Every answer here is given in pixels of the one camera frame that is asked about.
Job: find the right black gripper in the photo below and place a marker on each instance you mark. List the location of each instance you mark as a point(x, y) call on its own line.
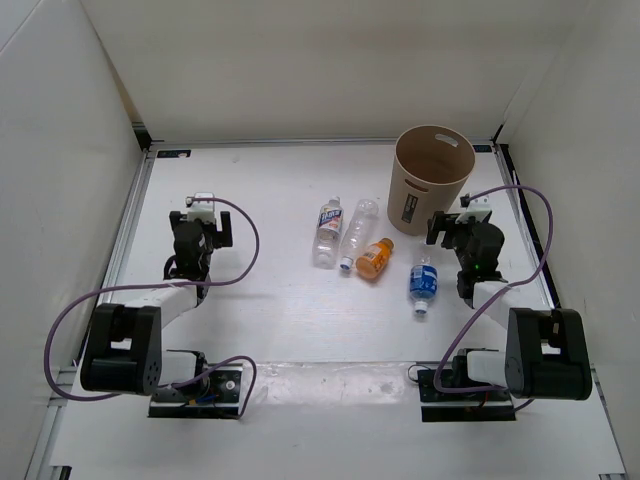
point(437, 225)

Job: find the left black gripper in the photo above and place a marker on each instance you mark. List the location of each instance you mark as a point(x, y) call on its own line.
point(226, 230)

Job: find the blue labelled plastic bottle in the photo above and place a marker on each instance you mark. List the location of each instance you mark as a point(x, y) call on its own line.
point(423, 285)

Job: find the clear unlabelled plastic bottle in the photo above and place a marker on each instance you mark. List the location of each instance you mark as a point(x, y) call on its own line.
point(358, 232)

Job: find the orange plastic bottle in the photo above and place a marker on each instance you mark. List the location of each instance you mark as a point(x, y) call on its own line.
point(375, 258)

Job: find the white labelled clear bottle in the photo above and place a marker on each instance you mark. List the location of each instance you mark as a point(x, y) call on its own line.
point(328, 233)

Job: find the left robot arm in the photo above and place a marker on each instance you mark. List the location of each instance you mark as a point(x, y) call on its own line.
point(124, 352)

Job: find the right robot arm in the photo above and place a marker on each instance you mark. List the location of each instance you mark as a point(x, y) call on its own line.
point(545, 356)

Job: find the beige waste bin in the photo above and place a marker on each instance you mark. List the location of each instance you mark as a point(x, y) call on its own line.
point(431, 165)

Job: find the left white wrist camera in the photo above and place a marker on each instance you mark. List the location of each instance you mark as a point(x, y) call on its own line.
point(200, 206)

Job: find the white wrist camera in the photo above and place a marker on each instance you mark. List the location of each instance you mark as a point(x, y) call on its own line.
point(476, 210)
point(200, 206)

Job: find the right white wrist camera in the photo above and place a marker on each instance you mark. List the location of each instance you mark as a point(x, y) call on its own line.
point(476, 210)

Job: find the back aluminium frame rail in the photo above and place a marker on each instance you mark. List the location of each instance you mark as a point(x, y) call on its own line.
point(259, 143)

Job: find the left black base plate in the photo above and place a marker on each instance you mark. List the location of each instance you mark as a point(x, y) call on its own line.
point(218, 397)

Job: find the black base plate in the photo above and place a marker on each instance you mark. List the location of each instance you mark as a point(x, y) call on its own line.
point(218, 397)
point(439, 407)

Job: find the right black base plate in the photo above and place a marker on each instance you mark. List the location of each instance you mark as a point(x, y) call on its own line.
point(439, 407)

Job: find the left aluminium frame rail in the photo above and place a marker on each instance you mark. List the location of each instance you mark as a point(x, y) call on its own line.
point(39, 466)

